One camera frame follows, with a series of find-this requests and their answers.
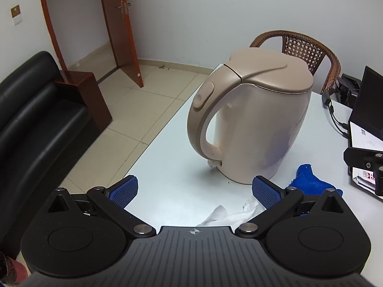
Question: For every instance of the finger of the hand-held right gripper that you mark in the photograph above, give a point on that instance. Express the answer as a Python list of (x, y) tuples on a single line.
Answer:
[(362, 158)]

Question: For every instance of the beige electric kettle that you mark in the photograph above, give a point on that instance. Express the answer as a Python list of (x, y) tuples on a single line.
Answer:
[(263, 125)]

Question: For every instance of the brown wooden door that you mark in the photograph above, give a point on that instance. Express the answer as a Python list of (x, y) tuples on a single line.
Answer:
[(119, 41)]

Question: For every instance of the brown wicker chair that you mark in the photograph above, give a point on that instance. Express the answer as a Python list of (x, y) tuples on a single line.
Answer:
[(302, 47)]

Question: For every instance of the black laptop with papers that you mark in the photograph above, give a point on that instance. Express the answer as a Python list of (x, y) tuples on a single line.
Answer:
[(369, 101)]

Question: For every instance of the blue microfiber cloth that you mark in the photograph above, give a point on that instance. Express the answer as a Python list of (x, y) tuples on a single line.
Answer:
[(308, 179)]

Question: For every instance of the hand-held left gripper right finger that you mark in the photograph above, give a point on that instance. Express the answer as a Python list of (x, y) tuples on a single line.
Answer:
[(266, 194)]

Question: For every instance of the small black connector box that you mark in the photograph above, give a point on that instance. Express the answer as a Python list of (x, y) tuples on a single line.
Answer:
[(326, 99)]

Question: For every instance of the white printed paper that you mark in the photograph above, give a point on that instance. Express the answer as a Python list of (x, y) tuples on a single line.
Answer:
[(365, 139)]

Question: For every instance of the white paper wipe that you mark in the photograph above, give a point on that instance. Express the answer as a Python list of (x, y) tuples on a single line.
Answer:
[(221, 215)]

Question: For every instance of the brown wooden door frame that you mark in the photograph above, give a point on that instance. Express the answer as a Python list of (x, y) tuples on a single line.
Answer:
[(51, 27)]

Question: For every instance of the small wall sign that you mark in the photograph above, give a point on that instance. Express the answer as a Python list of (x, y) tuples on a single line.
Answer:
[(16, 13)]

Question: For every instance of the brown wooden side table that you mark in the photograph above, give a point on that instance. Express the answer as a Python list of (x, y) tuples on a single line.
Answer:
[(89, 95)]

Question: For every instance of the black leather sofa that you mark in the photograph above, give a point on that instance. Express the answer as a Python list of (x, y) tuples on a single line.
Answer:
[(36, 125)]

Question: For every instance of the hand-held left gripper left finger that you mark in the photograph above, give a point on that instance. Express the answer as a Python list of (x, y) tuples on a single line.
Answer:
[(125, 192)]

